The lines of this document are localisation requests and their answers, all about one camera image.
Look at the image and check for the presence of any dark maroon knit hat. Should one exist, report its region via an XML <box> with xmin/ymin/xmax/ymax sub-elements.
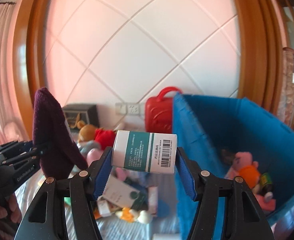
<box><xmin>33</xmin><ymin>87</ymin><xmax>88</xmax><ymax>180</ymax></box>

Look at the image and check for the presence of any white medicine bottle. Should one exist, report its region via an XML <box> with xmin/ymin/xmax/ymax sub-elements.
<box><xmin>111</xmin><ymin>130</ymin><xmax>177</xmax><ymax>174</ymax></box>

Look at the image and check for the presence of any person's left hand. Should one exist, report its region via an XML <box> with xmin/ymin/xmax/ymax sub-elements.
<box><xmin>0</xmin><ymin>194</ymin><xmax>22</xmax><ymax>224</ymax></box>

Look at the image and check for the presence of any pink plush orange shirt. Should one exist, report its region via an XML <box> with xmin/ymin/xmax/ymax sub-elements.
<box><xmin>224</xmin><ymin>152</ymin><xmax>261</xmax><ymax>189</ymax></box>

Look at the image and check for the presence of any pink pig plush toy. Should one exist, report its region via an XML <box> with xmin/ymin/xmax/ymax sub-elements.
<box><xmin>86</xmin><ymin>147</ymin><xmax>129</xmax><ymax>181</ymax></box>

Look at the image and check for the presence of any white green medicine box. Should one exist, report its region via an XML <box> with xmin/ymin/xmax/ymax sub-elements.
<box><xmin>102</xmin><ymin>175</ymin><xmax>147</xmax><ymax>211</ymax></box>

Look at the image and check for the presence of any brown bear plush toy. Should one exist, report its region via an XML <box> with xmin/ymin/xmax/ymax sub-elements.
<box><xmin>76</xmin><ymin>121</ymin><xmax>116</xmax><ymax>150</ymax></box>

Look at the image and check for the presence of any blue plastic storage crate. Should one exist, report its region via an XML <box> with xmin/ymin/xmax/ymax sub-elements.
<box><xmin>171</xmin><ymin>92</ymin><xmax>294</xmax><ymax>240</ymax></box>

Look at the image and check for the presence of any red plastic toy suitcase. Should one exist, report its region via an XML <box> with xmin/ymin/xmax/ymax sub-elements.
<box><xmin>145</xmin><ymin>87</ymin><xmax>182</xmax><ymax>134</ymax></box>

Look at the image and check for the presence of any rolled patterned fabric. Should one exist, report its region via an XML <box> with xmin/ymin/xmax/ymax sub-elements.
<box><xmin>277</xmin><ymin>47</ymin><xmax>294</xmax><ymax>126</ymax></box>

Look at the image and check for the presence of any white wall socket strip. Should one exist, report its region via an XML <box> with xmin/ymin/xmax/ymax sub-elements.
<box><xmin>115</xmin><ymin>103</ymin><xmax>140</xmax><ymax>115</ymax></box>

